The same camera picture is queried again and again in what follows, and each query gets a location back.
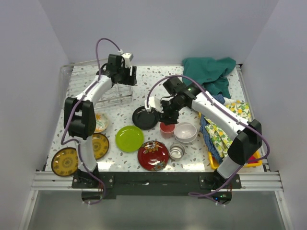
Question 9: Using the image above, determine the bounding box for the lime green plate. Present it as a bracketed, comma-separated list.
[115, 126, 144, 152]

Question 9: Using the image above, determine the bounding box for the red floral plate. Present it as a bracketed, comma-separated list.
[137, 140, 169, 172]

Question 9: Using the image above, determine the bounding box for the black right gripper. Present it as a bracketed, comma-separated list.
[155, 96, 186, 126]

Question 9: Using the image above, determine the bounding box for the blue checked cloth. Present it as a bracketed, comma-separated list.
[199, 93, 227, 163]

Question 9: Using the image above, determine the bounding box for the metal wire dish rack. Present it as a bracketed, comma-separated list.
[60, 60, 133, 109]

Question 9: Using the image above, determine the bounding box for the pink plastic cup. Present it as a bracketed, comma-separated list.
[160, 122, 175, 139]

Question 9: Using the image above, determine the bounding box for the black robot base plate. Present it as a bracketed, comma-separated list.
[71, 171, 241, 204]

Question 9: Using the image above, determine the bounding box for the steel cup beige sleeve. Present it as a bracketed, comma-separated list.
[169, 143, 185, 161]

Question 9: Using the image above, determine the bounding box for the lemon print cloth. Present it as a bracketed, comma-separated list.
[219, 101, 251, 157]

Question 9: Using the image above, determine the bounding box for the black plate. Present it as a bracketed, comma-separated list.
[132, 106, 160, 130]

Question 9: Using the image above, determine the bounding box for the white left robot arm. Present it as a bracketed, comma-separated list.
[64, 53, 137, 188]

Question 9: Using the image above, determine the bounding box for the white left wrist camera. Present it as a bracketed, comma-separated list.
[118, 49, 133, 68]

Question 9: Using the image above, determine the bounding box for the yellow patterned plate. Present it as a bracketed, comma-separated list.
[51, 147, 78, 177]
[92, 133, 109, 160]

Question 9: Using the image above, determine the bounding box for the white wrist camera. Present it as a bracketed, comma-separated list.
[144, 96, 163, 113]
[118, 49, 133, 68]

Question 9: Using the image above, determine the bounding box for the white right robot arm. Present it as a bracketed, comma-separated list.
[160, 75, 262, 188]

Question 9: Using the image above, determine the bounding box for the yellow plastic bin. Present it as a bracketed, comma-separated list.
[208, 151, 262, 170]

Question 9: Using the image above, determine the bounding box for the white floral bowl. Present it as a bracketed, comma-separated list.
[95, 113, 109, 133]

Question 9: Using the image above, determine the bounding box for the teal green cloth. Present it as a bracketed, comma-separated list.
[182, 57, 236, 99]

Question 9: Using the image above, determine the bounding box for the magenta cloth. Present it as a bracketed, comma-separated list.
[248, 156, 258, 164]

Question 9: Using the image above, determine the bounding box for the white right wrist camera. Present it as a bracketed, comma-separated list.
[144, 96, 163, 113]

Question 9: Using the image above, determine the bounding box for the white speckled bowl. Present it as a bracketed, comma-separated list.
[174, 122, 198, 143]

